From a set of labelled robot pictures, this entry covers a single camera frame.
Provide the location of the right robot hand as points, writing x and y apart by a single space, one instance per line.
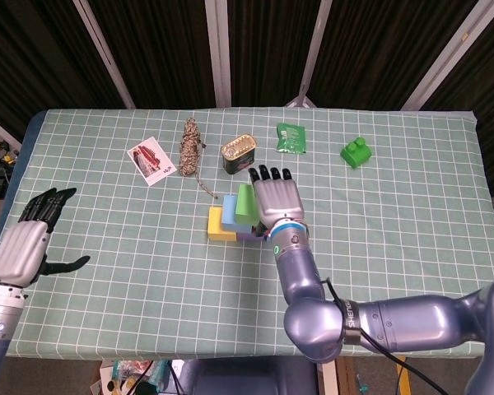
278 197

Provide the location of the green studded toy brick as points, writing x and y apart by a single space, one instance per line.
355 154

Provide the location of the white photo card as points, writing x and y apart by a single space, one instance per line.
150 162

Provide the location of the colourful floor clutter pile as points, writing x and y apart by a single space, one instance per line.
123 370

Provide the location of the light blue foam cube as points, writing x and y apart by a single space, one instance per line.
228 212

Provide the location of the green snack packet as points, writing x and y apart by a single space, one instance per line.
291 138

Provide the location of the white table leg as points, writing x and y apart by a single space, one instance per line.
330 382

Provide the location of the purple foam cube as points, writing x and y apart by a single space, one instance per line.
245 235

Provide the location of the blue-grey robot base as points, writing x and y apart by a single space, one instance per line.
247 378

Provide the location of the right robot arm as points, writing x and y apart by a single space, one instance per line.
395 325

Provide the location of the green foam cube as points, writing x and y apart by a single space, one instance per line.
245 201

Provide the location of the dark green meat tin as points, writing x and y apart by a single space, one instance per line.
238 156

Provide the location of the green checked tablecloth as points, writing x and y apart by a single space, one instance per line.
148 312

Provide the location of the white frame post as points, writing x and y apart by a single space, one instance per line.
218 53
315 53
448 53
103 53

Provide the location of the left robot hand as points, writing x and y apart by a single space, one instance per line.
20 251

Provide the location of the yellow foam cube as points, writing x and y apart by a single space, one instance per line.
215 226

